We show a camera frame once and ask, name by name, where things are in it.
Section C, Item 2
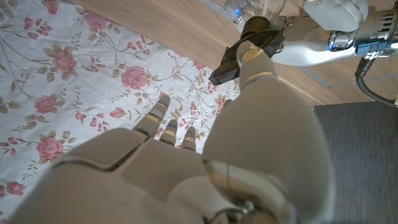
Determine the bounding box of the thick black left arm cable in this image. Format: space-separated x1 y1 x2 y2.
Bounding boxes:
354 57 398 109

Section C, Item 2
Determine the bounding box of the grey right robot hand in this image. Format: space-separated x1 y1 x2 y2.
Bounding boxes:
7 40 336 224

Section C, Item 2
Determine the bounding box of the clear plastic dispenser bottle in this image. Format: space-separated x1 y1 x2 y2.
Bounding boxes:
225 0 287 26

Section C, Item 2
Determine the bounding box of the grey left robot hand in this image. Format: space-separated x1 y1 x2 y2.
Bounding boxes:
272 7 398 67

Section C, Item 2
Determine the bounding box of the floral rose backdrop cloth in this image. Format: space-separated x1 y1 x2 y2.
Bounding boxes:
0 0 242 218

